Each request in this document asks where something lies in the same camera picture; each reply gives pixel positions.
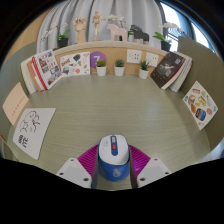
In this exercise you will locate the wooden artist mannequin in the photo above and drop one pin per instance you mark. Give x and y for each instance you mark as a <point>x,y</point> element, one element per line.
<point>97,23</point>

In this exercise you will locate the pink wooden horse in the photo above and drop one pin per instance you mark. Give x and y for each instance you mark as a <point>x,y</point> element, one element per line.
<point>116,31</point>

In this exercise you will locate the green desk partition panel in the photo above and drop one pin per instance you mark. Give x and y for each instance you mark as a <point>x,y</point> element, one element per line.
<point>13,66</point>
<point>206,66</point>

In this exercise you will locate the colourful sticker board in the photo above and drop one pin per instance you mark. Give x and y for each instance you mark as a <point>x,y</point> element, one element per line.
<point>200,105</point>

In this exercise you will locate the white wall socket plate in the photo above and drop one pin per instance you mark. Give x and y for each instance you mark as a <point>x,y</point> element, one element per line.
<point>152,59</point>
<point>134,56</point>

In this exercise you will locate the grey curtain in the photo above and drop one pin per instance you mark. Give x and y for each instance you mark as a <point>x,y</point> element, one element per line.
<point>133,13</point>

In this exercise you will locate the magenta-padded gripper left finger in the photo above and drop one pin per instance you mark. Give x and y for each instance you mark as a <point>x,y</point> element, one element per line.
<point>71,170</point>

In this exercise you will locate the white mouse pad with drawing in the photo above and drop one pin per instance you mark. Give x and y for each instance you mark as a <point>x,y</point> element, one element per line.
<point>33,131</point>

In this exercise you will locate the white orchid in small pot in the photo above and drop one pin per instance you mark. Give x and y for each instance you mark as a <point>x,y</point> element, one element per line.
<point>131,36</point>

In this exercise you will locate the black book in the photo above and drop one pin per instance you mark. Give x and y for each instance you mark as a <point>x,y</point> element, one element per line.
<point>166,70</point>

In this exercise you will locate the beige booklet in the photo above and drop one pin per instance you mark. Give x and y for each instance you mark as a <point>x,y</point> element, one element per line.
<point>15,103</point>

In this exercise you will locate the round purple number sign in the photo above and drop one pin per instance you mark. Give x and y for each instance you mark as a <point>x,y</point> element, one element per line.
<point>97,56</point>

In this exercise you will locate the white orchid in black pot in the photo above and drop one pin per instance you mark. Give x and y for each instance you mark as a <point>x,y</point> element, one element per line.
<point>165,45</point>
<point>62,42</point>

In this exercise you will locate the black wooden horse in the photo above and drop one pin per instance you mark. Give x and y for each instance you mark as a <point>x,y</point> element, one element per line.
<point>140,33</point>

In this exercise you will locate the blue and white computer mouse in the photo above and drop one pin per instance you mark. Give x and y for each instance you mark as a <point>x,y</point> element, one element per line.
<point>113,158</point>

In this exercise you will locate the red-spined book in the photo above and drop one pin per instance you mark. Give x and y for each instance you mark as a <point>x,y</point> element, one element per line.
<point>38,70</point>

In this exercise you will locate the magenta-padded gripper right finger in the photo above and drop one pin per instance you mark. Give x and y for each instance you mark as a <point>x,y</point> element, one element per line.
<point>155,170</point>

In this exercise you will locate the dark-framed window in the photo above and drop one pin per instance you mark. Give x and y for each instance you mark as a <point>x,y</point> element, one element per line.
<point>170,16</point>

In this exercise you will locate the brown kraft notebook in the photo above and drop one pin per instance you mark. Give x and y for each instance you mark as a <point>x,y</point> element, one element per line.
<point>32,75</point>

